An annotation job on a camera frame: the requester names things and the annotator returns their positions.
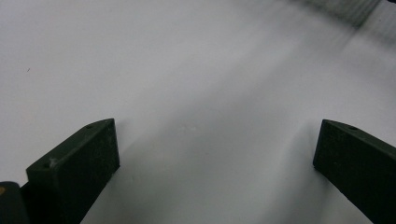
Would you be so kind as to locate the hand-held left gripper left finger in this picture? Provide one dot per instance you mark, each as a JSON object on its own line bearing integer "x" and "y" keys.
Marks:
{"x": 74, "y": 168}

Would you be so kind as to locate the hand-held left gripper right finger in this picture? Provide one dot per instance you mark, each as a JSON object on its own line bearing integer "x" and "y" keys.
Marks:
{"x": 358, "y": 165}

